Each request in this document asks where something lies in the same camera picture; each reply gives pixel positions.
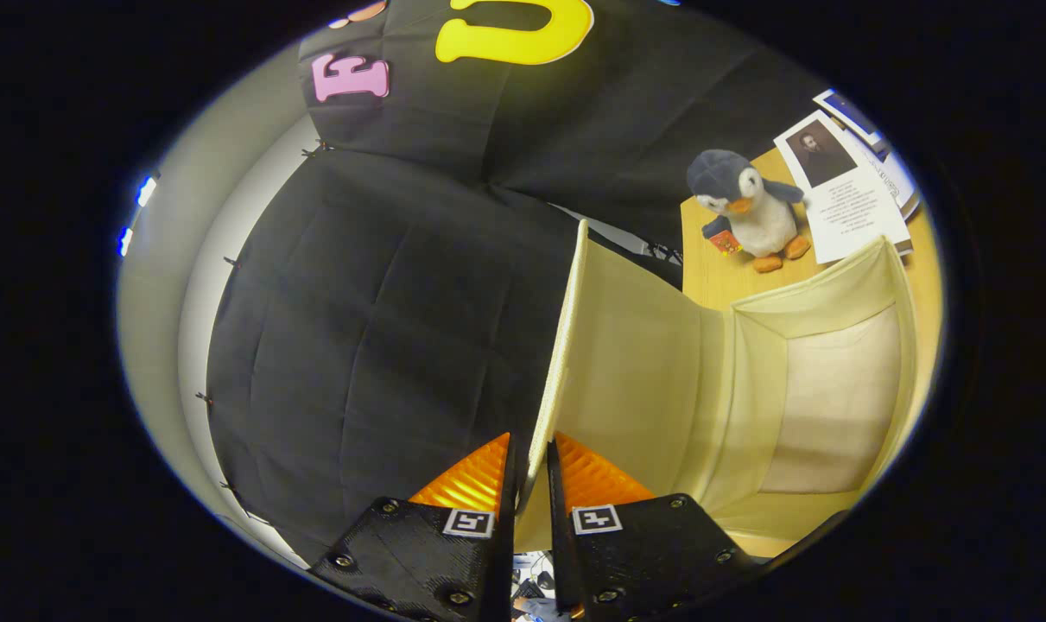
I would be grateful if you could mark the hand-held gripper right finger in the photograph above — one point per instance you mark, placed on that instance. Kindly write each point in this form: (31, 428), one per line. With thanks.
(560, 536)

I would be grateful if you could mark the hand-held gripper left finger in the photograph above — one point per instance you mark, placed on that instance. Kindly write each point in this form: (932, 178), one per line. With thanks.
(505, 536)

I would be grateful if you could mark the beige fabric storage box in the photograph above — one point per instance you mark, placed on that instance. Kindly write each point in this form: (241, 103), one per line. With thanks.
(643, 345)

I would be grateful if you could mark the black backdrop cloth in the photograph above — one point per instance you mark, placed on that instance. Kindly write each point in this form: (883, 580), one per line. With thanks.
(384, 302)

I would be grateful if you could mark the grey penguin plush toy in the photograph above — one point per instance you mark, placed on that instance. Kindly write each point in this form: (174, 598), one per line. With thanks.
(747, 212)

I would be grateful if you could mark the white book with portrait cover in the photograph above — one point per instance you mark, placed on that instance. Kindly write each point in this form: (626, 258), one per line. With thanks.
(851, 207)

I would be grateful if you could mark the small ceiling light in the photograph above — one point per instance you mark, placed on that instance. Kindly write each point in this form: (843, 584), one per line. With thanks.
(147, 190)
(124, 242)

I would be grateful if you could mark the plain white text book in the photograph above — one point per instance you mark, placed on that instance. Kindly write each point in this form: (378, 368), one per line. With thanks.
(896, 177)

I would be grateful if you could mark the book with dark blue cover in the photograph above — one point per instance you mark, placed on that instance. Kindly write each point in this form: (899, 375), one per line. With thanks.
(851, 117)

